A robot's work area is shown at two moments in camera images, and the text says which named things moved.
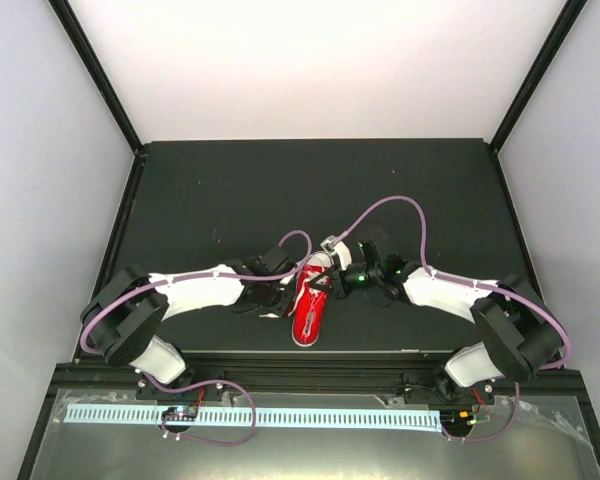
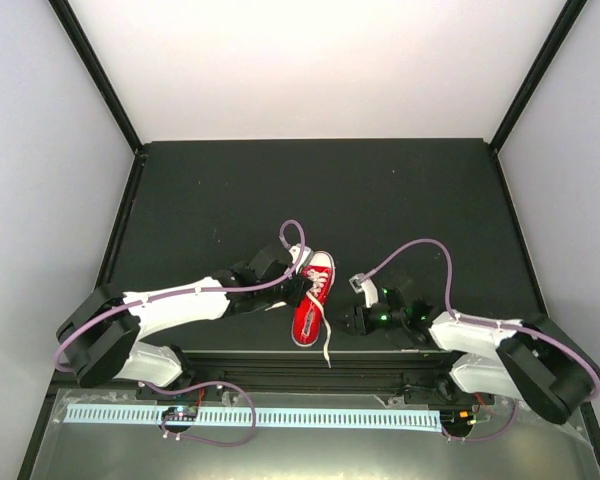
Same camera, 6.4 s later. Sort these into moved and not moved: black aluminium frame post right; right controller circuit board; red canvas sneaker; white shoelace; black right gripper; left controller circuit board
Moved: white shoelace; black right gripper
Not moved: red canvas sneaker; black aluminium frame post right; left controller circuit board; right controller circuit board
